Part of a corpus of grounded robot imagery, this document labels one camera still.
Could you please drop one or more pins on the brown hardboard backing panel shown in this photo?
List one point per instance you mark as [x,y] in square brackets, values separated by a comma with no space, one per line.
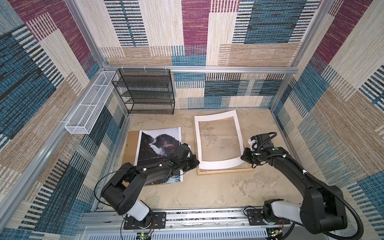
[130,148]

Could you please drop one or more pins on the colour landscape photo underneath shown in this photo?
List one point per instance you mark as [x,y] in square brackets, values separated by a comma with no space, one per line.
[157,145]

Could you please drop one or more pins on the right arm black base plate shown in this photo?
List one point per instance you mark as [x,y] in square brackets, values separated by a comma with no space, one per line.
[255,218]

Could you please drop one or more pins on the black wire mesh shelf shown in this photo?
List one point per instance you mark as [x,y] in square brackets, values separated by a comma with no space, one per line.
[145,91]

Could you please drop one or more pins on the light wooden picture frame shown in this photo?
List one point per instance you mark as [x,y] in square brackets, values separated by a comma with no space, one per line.
[225,171]

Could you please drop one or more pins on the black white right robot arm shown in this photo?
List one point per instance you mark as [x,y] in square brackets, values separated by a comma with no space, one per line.
[323,209]

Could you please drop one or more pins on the aluminium front rail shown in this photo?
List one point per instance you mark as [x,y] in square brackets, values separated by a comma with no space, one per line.
[189,224]

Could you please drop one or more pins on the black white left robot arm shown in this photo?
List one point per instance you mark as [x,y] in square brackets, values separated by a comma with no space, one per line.
[122,191]

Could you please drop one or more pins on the black white landscape photo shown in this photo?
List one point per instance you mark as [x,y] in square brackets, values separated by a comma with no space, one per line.
[219,165]

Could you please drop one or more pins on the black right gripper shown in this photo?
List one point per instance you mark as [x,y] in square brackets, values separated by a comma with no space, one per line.
[245,156]

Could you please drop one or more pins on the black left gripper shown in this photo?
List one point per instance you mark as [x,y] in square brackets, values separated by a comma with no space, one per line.
[194,164]

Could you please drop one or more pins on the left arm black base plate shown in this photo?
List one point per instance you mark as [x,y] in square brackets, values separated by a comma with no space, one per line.
[155,220]

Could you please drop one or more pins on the white wire mesh basket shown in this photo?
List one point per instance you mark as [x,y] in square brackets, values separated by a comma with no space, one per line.
[86,114]

